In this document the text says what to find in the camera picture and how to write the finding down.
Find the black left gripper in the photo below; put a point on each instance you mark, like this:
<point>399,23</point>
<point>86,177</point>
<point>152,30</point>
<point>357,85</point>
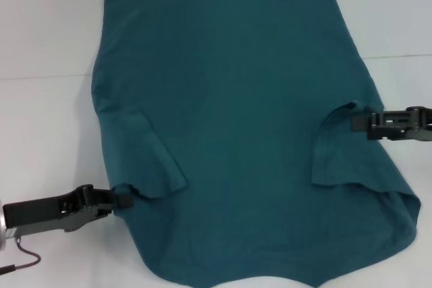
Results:
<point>44,214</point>

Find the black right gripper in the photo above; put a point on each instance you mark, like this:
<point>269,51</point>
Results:
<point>401,126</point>

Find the blue-green shirt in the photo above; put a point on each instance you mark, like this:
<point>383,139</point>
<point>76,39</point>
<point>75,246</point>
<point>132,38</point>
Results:
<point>236,99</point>

